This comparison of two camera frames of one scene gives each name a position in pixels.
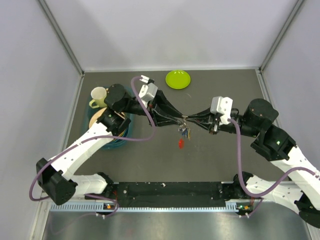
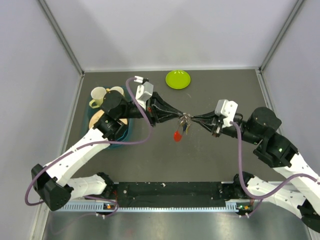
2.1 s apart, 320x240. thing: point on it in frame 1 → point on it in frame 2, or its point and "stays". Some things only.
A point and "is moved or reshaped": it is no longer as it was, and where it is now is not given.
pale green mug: (99, 93) stays
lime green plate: (178, 79) stays
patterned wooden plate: (96, 116) stays
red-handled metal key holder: (181, 129) is moved or reshaped
